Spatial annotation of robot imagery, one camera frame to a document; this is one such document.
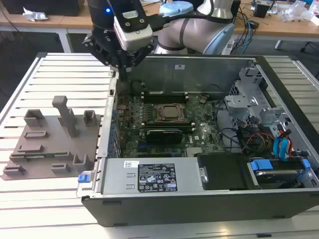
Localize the black RAM slot bank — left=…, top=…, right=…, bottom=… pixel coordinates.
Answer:
left=141, top=91, right=189, bottom=103
left=141, top=121, right=196, bottom=132

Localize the wooden desk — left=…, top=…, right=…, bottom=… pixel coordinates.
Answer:
left=231, top=7, right=319, bottom=50
left=0, top=7, right=162, bottom=53

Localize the black box on desk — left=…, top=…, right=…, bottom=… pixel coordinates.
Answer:
left=4, top=0, right=82, bottom=17

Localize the crumpled white paper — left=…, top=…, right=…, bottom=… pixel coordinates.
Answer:
left=22, top=6, right=48, bottom=22

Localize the CPU socket with metal cover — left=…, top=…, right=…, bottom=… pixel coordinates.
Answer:
left=153, top=103, right=187, bottom=122

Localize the brown parts rack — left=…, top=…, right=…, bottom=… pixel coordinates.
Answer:
left=1, top=96, right=103, bottom=181

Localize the black graphics card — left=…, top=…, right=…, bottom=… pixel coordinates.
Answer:
left=146, top=128, right=184, bottom=144

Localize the white power strip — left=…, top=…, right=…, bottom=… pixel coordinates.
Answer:
left=221, top=41, right=235, bottom=54

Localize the green motherboard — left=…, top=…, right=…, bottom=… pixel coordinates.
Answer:
left=116, top=92, right=225, bottom=159

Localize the grey power supply with label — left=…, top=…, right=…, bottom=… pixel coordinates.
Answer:
left=101, top=157, right=207, bottom=195

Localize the blue case latch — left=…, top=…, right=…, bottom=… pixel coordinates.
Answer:
left=78, top=171, right=91, bottom=184

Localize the metal drive cage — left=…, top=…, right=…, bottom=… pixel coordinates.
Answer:
left=224, top=61, right=295, bottom=130

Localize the black plastic air shroud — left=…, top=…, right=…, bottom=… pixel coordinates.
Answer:
left=196, top=153, right=250, bottom=191

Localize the black open PC case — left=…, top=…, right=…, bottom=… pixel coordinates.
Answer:
left=76, top=55, right=319, bottom=227

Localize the hard disk in blue carrier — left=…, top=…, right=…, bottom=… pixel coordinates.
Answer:
left=248, top=159, right=311, bottom=190

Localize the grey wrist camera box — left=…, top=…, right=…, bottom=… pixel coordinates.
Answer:
left=113, top=9, right=153, bottom=52

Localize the black camera cable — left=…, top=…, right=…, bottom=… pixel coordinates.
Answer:
left=149, top=13, right=235, bottom=34

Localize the black wire bundle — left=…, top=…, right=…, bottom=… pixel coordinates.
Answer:
left=214, top=99, right=241, bottom=151

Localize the orange and yellow wire bundle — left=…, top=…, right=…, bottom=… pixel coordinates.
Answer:
left=249, top=133, right=274, bottom=155

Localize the blue flat wire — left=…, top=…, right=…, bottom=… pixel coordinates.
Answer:
left=273, top=135, right=295, bottom=162

